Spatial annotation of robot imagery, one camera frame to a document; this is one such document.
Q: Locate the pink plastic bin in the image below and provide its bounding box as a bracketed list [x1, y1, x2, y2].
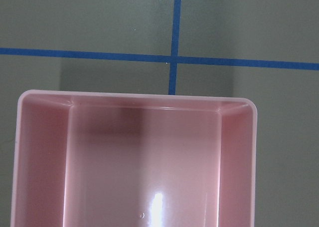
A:
[10, 90, 257, 227]

